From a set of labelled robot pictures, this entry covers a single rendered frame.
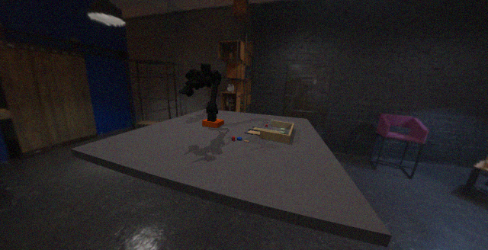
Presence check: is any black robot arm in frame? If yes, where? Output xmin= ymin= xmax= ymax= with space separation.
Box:
xmin=185 ymin=63 xmax=221 ymax=122

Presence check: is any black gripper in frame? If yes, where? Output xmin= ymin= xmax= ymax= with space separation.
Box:
xmin=178 ymin=70 xmax=207 ymax=97

